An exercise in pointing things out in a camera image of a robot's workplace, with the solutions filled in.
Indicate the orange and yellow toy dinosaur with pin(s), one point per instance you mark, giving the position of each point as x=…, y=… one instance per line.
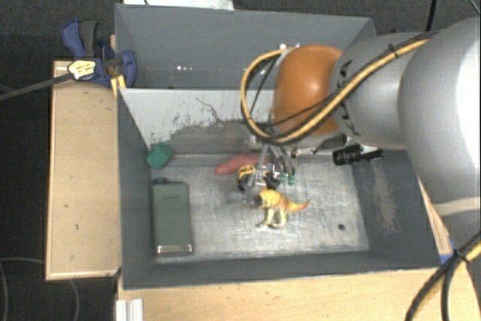
x=278, y=203

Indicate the pale wood board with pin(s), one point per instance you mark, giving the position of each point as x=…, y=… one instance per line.
x=82, y=169

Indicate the black cylinder on white bracket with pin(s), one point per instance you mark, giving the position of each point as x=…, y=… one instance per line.
x=347, y=156

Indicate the pink oblong toy food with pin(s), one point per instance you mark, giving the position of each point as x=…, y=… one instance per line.
x=233, y=165

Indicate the yellow and black toy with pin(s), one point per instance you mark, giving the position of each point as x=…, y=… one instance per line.
x=244, y=172

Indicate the green cube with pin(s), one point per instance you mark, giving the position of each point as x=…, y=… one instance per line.
x=159, y=156

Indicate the grey metal bin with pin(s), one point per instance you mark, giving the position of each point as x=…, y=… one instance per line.
x=225, y=237

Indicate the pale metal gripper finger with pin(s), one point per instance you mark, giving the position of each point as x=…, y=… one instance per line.
x=257, y=195
x=249, y=185

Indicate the dark green flat block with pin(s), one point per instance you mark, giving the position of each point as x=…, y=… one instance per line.
x=172, y=214

